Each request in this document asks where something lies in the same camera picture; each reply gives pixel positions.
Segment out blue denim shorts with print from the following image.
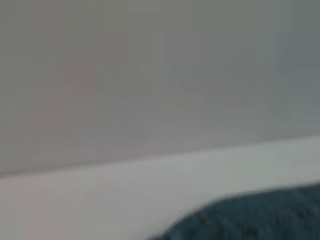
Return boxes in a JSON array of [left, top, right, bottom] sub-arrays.
[[147, 183, 320, 240]]

